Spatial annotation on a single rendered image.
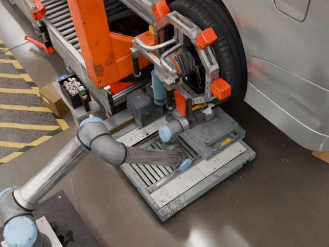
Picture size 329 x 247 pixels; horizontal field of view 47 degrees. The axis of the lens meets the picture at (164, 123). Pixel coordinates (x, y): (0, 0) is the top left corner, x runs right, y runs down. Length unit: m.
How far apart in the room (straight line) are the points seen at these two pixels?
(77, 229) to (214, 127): 1.16
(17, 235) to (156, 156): 0.77
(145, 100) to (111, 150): 0.96
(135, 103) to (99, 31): 0.59
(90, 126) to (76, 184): 1.05
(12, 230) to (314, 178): 1.96
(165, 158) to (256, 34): 0.79
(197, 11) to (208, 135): 0.96
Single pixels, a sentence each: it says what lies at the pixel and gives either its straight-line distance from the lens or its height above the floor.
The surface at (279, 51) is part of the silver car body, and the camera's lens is 1.81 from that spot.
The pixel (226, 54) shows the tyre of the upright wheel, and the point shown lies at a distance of 2.04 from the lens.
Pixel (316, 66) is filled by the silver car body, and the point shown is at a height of 1.25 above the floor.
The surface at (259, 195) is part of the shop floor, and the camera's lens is 2.71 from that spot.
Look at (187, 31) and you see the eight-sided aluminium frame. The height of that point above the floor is 1.11.
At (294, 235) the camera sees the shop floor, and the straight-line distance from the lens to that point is 2.62.
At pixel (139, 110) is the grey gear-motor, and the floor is 0.37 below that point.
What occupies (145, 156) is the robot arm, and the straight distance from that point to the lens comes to 1.94.
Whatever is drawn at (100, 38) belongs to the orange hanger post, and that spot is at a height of 0.91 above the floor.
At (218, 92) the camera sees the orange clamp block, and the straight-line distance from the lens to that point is 2.06.
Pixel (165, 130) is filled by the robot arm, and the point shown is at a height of 0.66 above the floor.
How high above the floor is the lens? 2.32
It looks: 49 degrees down
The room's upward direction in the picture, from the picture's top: 5 degrees counter-clockwise
